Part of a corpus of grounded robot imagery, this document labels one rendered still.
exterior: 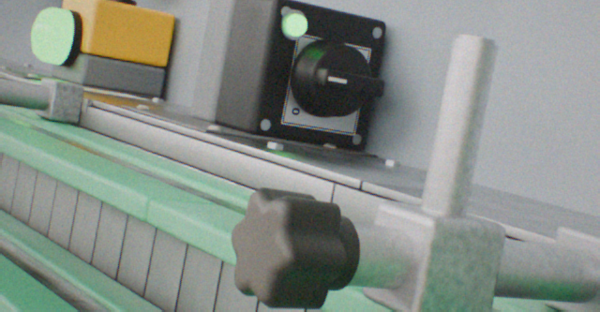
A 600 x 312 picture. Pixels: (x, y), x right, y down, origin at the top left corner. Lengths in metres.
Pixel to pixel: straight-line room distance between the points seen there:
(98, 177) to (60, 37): 0.43
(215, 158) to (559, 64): 0.18
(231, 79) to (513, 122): 0.17
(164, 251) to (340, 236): 0.33
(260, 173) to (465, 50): 0.24
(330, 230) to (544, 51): 0.32
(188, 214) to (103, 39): 0.50
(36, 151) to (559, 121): 0.25
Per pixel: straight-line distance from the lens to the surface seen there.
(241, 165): 0.54
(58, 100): 0.72
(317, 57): 0.61
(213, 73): 0.67
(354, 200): 0.46
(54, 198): 0.75
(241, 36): 0.65
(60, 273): 0.64
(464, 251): 0.29
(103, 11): 0.88
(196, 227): 0.39
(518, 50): 0.58
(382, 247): 0.28
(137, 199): 0.43
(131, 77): 0.90
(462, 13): 0.62
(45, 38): 0.89
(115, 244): 0.65
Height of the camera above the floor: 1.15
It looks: 33 degrees down
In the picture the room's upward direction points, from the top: 81 degrees counter-clockwise
